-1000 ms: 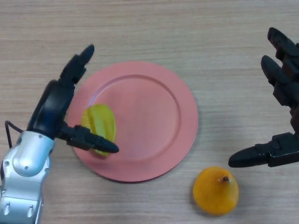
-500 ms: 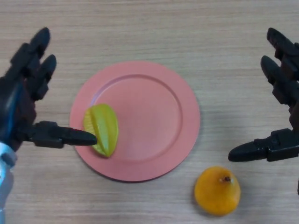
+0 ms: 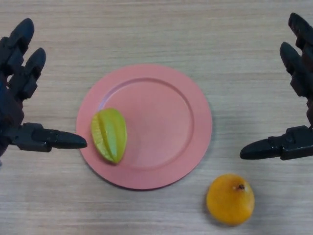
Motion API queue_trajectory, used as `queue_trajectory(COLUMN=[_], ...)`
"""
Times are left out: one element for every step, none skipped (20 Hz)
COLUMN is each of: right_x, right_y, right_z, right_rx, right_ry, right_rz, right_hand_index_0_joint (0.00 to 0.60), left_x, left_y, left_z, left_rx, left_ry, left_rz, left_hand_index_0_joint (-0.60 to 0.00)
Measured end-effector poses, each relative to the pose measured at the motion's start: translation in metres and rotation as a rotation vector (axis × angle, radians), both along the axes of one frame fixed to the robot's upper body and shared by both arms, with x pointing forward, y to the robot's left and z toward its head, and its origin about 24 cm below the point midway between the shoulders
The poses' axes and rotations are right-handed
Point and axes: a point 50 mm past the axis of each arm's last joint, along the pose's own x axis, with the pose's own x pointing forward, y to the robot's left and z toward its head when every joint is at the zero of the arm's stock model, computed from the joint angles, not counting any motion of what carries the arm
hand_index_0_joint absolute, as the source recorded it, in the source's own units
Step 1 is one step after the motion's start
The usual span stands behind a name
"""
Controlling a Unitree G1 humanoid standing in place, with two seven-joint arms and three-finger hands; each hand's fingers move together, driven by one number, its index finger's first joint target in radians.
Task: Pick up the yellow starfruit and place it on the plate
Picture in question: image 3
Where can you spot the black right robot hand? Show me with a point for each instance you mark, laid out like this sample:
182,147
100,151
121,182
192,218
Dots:
303,73

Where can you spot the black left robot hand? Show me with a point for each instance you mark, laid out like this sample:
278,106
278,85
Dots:
14,80

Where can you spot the yellow green starfruit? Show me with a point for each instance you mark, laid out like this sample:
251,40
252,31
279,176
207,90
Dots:
110,135

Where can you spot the pink round plate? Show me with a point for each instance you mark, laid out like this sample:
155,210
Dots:
156,127

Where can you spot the orange yellow pear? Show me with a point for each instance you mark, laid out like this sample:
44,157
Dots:
230,199

